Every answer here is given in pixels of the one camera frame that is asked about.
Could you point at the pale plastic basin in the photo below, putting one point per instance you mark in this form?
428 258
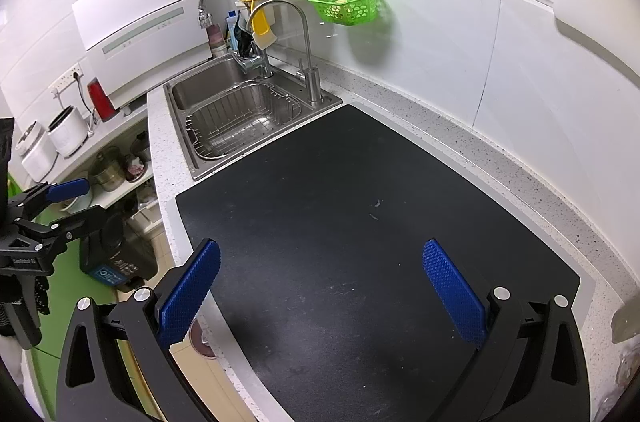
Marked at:
75 202

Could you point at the yellow white scraper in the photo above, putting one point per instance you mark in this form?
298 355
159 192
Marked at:
262 30

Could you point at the white wall socket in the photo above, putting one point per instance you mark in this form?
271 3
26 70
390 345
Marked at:
66 78

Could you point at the white countertop dishwasher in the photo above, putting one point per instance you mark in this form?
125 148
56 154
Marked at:
142 17

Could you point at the slim steel faucet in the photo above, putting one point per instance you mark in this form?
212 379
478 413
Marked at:
306 37

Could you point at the black counter mat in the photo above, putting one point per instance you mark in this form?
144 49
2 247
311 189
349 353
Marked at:
375 302

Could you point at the white storage box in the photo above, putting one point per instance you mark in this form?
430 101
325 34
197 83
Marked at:
149 212

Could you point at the white rice cooker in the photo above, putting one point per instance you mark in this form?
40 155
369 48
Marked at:
66 132
35 152

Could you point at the red thermos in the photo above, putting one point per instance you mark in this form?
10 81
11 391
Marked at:
101 100

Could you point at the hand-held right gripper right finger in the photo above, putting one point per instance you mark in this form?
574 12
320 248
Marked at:
452 292

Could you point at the green plastic wall basket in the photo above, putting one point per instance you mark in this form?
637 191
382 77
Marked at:
345 5

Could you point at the stainless steel sink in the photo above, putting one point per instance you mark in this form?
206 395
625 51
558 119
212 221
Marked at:
210 82

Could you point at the small purple trash can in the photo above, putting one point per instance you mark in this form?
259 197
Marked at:
202 339

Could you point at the steel pot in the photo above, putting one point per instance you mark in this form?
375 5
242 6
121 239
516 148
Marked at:
106 172

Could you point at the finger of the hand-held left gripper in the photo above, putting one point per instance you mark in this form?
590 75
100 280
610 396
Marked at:
80 222
67 188

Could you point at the white shelf unit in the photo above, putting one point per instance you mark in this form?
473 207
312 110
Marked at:
135 187

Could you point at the dark dual trash bin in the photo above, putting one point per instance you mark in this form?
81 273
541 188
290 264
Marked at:
120 262

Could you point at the dark pink cup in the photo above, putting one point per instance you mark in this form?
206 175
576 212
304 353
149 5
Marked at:
217 40

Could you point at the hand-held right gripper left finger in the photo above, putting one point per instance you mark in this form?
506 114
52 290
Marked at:
192 287

